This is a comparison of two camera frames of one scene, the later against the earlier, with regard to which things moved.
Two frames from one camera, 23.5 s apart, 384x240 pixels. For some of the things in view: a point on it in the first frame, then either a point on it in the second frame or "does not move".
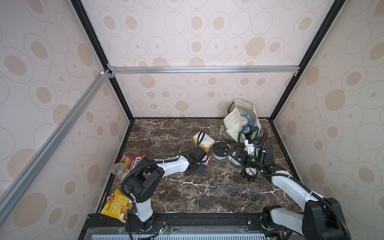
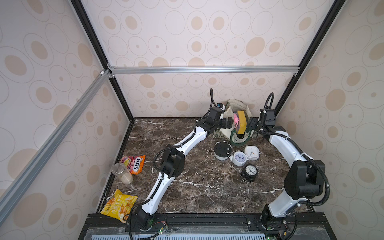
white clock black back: (220, 150) does not move
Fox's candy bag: (130, 162) does not move
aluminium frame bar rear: (284, 70) does not move
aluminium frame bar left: (10, 194) does not move
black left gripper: (202, 170) -> (229, 123)
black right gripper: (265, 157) -> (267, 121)
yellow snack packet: (117, 206) does not move
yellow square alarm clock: (203, 140) -> (241, 126)
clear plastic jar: (119, 170) does not move
